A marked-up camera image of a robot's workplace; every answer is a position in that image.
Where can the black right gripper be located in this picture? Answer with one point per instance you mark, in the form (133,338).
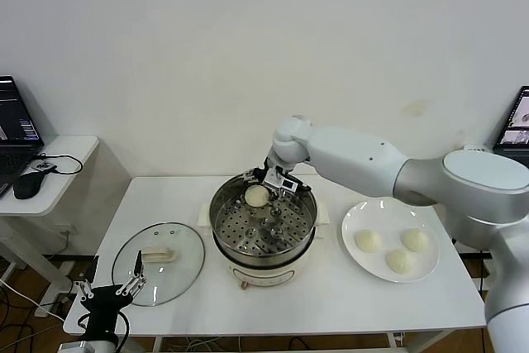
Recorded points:
(268,169)

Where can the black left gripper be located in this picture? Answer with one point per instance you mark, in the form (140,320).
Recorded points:
(103,307)

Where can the white steamed baozi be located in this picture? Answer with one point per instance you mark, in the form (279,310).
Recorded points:
(399,263)
(256,198)
(414,239)
(368,241)

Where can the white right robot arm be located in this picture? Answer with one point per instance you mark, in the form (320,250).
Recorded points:
(351,163)

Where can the perforated steel steamer basket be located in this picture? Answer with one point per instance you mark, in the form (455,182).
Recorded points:
(289,225)

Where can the white electric cooker pot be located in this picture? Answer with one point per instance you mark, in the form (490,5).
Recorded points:
(264,274)

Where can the white round plate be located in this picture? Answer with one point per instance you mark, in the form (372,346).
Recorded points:
(359,220)

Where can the black computer mouse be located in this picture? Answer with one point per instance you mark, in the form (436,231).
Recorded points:
(27,185)

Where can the white side table with mouse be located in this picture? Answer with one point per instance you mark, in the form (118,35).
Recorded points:
(66,150)

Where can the black laptop with dark screen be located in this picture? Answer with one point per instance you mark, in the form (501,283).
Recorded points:
(16,121)

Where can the black floor bar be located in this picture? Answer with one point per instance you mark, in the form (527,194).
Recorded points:
(471,257)

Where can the grey laptop with light screen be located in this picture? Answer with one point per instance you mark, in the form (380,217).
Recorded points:
(516,121)

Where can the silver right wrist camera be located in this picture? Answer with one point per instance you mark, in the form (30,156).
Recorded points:
(285,182)

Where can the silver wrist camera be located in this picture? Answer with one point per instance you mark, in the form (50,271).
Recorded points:
(285,182)
(72,348)

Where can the white wall socket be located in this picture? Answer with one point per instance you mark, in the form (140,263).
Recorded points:
(66,230)

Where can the white table frame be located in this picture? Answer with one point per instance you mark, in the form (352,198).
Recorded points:
(158,344)

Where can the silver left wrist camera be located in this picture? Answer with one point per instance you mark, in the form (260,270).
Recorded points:
(72,348)

